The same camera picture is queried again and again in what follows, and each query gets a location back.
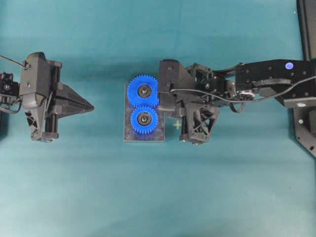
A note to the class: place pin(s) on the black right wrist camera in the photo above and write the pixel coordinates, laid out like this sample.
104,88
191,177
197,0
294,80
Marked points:
173,84

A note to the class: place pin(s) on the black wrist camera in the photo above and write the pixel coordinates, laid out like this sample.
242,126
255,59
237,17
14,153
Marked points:
35,59
173,84

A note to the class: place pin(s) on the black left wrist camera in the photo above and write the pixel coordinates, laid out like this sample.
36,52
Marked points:
35,59

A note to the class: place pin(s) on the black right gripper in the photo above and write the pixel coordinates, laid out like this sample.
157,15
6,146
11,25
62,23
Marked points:
199,115

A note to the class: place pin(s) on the large blue gear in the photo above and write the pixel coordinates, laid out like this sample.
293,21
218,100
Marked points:
143,91

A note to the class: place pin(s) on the black aluminium frame rail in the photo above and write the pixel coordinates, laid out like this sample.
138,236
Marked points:
307,22

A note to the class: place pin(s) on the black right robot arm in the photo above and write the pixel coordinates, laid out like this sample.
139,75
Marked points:
288,81

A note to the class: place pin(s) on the clear acrylic gear base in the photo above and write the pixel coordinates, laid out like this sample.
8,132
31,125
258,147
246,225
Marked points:
129,135

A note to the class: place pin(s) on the small blue gear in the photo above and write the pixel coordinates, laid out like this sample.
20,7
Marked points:
144,120

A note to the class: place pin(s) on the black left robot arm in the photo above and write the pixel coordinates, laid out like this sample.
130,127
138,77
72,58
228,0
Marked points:
9,95

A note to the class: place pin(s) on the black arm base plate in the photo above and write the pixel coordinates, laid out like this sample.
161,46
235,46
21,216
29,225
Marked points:
303,123

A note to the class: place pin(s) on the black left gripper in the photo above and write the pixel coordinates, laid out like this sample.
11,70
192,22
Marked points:
37,89

